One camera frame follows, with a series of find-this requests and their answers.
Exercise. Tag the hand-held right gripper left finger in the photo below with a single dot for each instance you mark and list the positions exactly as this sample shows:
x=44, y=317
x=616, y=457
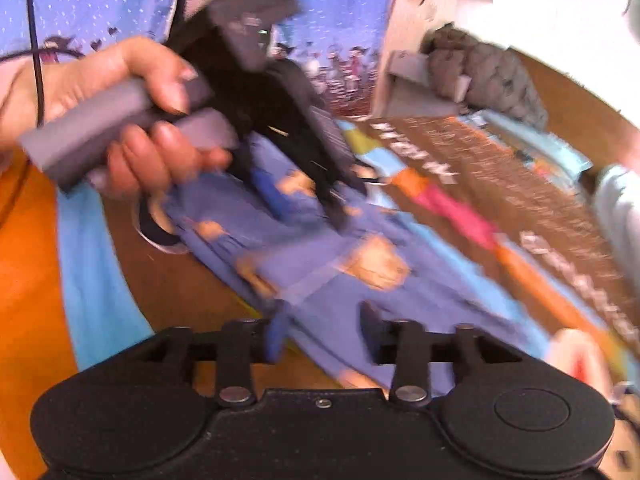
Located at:
x=274, y=340

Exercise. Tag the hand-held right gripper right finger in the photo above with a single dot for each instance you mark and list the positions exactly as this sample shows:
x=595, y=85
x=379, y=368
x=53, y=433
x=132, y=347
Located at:
x=371, y=335

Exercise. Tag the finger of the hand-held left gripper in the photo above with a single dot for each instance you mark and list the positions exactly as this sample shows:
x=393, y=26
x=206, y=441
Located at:
x=265, y=190
x=337, y=200

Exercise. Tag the blue car print pants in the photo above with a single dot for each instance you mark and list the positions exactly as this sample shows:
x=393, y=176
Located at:
x=325, y=280

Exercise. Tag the person's left hand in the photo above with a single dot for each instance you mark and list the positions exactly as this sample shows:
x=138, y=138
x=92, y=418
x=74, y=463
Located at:
x=100, y=70

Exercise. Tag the blue printed wardrobe curtain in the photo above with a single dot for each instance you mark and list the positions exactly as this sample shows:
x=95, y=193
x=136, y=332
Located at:
x=345, y=35
x=100, y=0

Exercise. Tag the white nightstand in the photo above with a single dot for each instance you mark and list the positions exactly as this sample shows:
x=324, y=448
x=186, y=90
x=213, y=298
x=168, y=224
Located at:
x=415, y=100

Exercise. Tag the colourful printed blanket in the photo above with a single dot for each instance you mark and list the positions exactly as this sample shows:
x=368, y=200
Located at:
x=150, y=285

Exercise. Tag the brown quilted jacket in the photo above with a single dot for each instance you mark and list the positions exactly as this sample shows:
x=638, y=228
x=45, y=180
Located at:
x=490, y=75

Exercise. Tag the light blue pillow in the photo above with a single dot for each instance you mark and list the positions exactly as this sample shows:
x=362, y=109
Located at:
x=545, y=152

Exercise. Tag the wooden headboard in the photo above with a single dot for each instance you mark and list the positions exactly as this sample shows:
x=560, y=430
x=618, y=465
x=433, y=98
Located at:
x=590, y=95

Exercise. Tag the lavender duvet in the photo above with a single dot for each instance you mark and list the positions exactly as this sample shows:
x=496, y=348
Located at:
x=620, y=210

